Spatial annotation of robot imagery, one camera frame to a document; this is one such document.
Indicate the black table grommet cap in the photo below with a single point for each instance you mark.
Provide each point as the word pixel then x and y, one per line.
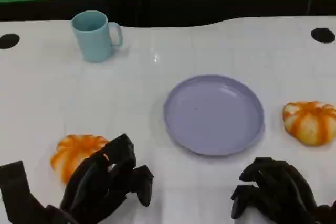
pixel 9 41
pixel 323 35

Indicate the orange and white toy bread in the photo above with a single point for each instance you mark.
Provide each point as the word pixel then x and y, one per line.
pixel 309 123
pixel 71 153

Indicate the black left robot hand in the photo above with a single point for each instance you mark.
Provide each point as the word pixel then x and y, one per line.
pixel 99 182

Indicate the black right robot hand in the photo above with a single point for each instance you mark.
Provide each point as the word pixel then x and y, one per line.
pixel 283 192

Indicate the lilac plate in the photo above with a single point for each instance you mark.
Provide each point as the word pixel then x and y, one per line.
pixel 214 113

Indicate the pale green mug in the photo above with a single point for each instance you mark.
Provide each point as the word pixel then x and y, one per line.
pixel 92 37

